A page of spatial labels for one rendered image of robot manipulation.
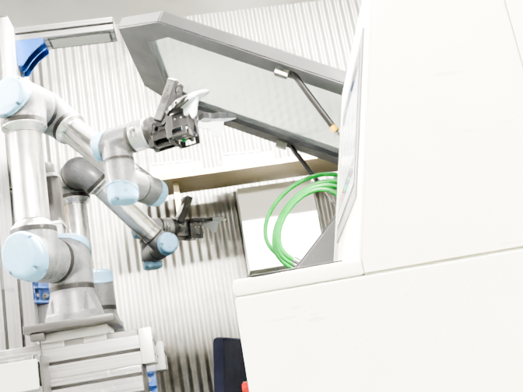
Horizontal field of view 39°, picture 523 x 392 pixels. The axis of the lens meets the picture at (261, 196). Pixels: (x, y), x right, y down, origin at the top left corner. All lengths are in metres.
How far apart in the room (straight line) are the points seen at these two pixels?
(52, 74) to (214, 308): 1.77
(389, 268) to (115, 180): 0.78
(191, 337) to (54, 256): 2.49
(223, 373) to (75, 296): 1.92
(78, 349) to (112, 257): 2.49
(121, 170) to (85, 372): 0.52
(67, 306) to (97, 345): 0.13
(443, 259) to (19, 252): 1.05
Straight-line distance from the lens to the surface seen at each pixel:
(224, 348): 3.80
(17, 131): 1.99
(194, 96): 1.70
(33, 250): 1.86
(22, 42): 2.52
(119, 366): 1.93
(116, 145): 1.82
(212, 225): 2.83
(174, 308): 4.33
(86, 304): 1.98
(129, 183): 1.79
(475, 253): 1.30
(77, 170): 2.61
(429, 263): 1.29
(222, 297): 4.34
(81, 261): 1.99
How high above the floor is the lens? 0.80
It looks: 14 degrees up
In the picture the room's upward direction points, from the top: 10 degrees counter-clockwise
